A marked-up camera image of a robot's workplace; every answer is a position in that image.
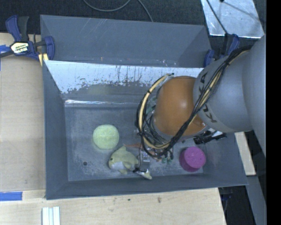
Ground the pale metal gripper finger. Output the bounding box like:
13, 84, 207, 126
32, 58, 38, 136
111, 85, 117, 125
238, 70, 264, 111
141, 151, 151, 171

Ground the yellow toy dolphin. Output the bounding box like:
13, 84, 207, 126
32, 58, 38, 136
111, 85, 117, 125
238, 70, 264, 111
108, 145, 153, 180

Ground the purple foam cylinder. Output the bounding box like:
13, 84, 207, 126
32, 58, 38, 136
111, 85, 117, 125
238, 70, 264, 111
179, 146, 207, 173

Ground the yellow-green ball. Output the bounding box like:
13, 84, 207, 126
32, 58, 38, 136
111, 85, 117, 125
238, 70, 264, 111
92, 124, 120, 150

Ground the grey metal bin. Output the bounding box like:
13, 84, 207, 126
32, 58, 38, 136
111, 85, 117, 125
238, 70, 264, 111
39, 15, 249, 200

